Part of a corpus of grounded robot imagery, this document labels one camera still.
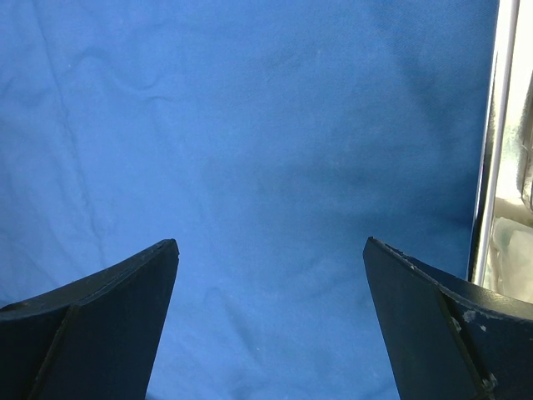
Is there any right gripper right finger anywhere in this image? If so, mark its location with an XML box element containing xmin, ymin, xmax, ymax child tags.
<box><xmin>363</xmin><ymin>237</ymin><xmax>532</xmax><ymax>400</ymax></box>

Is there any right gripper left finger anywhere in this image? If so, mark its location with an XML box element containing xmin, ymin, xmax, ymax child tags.
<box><xmin>1</xmin><ymin>239</ymin><xmax>179</xmax><ymax>399</ymax></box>

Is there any white gauze pad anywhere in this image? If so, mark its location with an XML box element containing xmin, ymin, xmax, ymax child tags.
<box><xmin>491</xmin><ymin>198</ymin><xmax>532</xmax><ymax>303</ymax></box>

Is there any steel instrument tray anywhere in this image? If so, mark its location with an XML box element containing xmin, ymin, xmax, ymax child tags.
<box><xmin>468</xmin><ymin>1</ymin><xmax>532</xmax><ymax>293</ymax></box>

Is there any blue surgical drape cloth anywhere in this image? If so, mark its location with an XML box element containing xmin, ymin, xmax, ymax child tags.
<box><xmin>1</xmin><ymin>1</ymin><xmax>497</xmax><ymax>399</ymax></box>

